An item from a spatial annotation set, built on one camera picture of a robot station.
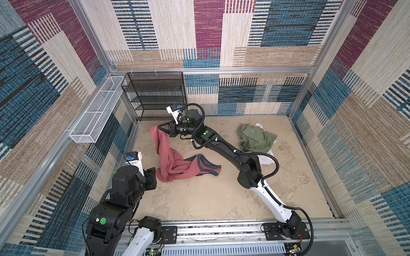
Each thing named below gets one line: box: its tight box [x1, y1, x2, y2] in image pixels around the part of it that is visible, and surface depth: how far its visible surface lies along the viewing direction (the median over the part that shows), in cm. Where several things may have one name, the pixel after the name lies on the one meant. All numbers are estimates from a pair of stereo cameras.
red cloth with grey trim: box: [150, 125, 222, 183], surface depth 89 cm
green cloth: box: [237, 123, 278, 153], surface depth 101 cm
